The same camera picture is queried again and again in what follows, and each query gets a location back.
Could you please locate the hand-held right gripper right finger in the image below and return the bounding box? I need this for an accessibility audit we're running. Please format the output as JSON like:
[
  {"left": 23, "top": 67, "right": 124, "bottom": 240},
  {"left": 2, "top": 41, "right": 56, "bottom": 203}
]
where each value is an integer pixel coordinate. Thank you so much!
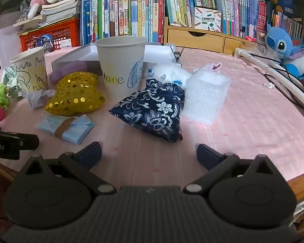
[{"left": 182, "top": 144, "right": 284, "bottom": 195}]

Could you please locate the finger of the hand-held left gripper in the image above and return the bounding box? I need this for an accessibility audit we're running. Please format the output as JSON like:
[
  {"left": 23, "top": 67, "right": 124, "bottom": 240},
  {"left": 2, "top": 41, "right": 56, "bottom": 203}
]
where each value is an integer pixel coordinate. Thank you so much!
[{"left": 0, "top": 129, "right": 40, "bottom": 160}]

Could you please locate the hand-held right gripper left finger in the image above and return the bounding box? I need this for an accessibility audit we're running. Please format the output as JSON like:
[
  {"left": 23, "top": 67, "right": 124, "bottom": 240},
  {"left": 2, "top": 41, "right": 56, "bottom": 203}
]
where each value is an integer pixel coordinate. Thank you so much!
[{"left": 16, "top": 142, "right": 117, "bottom": 196}]

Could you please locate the blue face mask pack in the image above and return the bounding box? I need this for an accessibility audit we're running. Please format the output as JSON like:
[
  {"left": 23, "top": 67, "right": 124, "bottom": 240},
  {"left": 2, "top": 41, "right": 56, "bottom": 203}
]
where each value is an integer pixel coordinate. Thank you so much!
[{"left": 38, "top": 114, "right": 96, "bottom": 145}]

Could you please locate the clear bubble wrap bag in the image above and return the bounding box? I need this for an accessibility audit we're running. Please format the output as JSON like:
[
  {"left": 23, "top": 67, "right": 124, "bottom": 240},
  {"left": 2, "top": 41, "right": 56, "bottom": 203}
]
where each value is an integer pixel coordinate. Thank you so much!
[{"left": 180, "top": 68, "right": 231, "bottom": 126}]

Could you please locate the gold sequin pouch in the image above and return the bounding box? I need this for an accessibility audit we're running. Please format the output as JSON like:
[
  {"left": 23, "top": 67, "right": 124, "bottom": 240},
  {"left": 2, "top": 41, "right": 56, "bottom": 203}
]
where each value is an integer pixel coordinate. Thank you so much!
[{"left": 46, "top": 71, "right": 105, "bottom": 117}]

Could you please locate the navy floral fabric pouch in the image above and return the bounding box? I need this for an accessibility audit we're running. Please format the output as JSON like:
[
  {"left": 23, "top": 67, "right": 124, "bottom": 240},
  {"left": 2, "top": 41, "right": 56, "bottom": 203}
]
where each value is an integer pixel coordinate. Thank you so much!
[{"left": 109, "top": 78, "right": 186, "bottom": 143}]

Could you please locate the white fluffy plush item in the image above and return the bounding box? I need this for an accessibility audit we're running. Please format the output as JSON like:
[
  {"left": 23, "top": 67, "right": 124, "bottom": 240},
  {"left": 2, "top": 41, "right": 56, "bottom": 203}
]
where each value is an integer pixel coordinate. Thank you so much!
[{"left": 148, "top": 64, "right": 193, "bottom": 86}]

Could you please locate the white shallow box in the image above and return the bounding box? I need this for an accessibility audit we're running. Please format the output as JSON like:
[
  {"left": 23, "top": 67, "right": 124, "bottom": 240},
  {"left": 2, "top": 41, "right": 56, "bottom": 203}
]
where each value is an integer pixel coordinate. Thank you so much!
[{"left": 51, "top": 43, "right": 183, "bottom": 76}]

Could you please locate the pink tablecloth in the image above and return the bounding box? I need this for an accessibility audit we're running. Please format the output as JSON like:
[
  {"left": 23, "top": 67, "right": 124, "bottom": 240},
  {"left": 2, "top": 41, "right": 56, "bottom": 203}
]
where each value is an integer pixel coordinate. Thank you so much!
[{"left": 0, "top": 44, "right": 304, "bottom": 183}]

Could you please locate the crumpled lavender cloth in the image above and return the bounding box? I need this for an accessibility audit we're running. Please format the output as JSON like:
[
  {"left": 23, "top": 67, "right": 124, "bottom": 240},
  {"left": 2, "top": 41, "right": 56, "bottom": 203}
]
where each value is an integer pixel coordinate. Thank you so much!
[{"left": 21, "top": 88, "right": 57, "bottom": 109}]

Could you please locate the green checked cloth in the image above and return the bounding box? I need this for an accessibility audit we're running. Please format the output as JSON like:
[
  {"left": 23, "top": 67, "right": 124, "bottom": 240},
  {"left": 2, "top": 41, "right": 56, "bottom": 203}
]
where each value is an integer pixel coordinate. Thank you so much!
[{"left": 1, "top": 66, "right": 22, "bottom": 98}]

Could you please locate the white paper cup yellow drawing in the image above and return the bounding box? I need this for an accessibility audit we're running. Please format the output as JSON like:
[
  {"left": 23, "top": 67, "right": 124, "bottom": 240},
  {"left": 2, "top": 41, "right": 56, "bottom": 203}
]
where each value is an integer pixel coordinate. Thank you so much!
[{"left": 10, "top": 46, "right": 50, "bottom": 93}]

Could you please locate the pale pink fabric piece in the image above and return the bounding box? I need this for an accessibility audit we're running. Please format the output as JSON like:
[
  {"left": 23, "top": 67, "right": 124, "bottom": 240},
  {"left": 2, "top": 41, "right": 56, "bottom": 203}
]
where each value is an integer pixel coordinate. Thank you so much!
[{"left": 195, "top": 63, "right": 222, "bottom": 74}]

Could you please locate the white board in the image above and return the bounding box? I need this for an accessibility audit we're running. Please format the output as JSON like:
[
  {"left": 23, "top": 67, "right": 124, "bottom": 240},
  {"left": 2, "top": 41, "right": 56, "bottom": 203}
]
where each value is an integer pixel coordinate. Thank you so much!
[{"left": 0, "top": 27, "right": 23, "bottom": 69}]

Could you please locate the white paper cup blue drawing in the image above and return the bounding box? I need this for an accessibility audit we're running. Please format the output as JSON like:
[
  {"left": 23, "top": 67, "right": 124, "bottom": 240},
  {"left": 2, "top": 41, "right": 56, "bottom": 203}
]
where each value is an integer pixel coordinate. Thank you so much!
[{"left": 94, "top": 36, "right": 148, "bottom": 104}]

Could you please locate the miniature toy bicycle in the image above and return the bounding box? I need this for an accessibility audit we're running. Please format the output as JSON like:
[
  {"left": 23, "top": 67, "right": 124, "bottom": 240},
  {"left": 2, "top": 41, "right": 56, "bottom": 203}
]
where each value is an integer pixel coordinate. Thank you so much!
[{"left": 32, "top": 35, "right": 52, "bottom": 54}]

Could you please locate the metal binder clip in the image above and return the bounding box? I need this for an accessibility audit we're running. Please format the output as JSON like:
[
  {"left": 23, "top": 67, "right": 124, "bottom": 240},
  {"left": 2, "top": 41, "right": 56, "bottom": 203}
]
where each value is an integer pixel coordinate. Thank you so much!
[{"left": 170, "top": 46, "right": 185, "bottom": 63}]

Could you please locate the white tube stand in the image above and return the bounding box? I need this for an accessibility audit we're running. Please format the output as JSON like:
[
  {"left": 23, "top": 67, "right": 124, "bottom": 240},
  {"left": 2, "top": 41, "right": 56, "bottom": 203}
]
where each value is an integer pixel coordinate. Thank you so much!
[{"left": 234, "top": 48, "right": 304, "bottom": 129}]

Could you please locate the wooden drawer organizer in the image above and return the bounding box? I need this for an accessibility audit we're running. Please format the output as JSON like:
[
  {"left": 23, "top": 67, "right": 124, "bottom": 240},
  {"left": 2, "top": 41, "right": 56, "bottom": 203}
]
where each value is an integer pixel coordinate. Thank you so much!
[{"left": 163, "top": 16, "right": 256, "bottom": 55}]

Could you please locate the clear plastic wrap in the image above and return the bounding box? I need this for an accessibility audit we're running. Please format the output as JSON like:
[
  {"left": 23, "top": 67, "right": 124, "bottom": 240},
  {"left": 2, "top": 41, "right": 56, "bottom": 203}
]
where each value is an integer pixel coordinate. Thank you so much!
[{"left": 253, "top": 43, "right": 282, "bottom": 64}]

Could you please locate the red plastic crate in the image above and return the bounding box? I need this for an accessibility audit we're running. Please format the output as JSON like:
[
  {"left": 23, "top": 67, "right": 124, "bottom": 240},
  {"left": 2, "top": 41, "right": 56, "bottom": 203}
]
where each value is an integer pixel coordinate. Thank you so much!
[{"left": 19, "top": 18, "right": 81, "bottom": 52}]

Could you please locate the grey box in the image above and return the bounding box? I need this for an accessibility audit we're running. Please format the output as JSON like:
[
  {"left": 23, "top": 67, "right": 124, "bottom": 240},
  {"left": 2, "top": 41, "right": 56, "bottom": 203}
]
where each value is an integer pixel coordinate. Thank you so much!
[{"left": 0, "top": 11, "right": 21, "bottom": 29}]

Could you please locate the blue plush alien toy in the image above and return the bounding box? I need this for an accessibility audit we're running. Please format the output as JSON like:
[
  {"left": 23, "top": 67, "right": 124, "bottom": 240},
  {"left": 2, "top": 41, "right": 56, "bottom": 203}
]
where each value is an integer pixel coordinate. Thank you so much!
[{"left": 265, "top": 24, "right": 304, "bottom": 80}]

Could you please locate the grey plush elephant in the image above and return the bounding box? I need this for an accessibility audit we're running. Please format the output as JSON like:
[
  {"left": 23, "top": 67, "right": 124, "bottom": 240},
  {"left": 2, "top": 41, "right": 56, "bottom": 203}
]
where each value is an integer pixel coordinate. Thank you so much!
[{"left": 16, "top": 0, "right": 32, "bottom": 22}]

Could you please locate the white patterned cardboard box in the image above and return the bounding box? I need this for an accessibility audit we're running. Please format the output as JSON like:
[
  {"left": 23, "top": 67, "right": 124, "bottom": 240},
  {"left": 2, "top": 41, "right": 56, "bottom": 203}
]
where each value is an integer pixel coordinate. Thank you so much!
[{"left": 191, "top": 6, "right": 222, "bottom": 32}]

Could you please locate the long row of picture books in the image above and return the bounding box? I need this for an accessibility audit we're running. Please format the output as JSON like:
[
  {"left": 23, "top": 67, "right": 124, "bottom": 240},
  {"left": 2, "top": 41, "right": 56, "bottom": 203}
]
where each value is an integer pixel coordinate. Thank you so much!
[{"left": 80, "top": 0, "right": 165, "bottom": 46}]

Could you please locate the row of slim study books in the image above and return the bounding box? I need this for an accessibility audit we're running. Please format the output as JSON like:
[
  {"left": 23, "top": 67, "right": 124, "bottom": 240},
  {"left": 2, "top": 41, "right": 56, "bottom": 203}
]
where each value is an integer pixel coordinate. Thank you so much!
[{"left": 165, "top": 0, "right": 269, "bottom": 38}]

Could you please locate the stack of flat books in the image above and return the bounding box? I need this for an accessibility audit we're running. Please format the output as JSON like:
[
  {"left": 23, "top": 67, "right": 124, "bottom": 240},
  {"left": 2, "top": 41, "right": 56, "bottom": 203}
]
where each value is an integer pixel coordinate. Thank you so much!
[{"left": 14, "top": 0, "right": 82, "bottom": 31}]

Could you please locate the row of thin booklets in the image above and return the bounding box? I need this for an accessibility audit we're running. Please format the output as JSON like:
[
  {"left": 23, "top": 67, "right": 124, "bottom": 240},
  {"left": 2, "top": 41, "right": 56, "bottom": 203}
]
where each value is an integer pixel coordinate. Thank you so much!
[{"left": 271, "top": 10, "right": 303, "bottom": 39}]

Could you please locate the black cable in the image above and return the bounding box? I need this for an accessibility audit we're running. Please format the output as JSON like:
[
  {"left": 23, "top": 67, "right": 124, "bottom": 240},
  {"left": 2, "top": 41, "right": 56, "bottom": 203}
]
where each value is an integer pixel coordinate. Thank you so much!
[{"left": 249, "top": 53, "right": 304, "bottom": 109}]

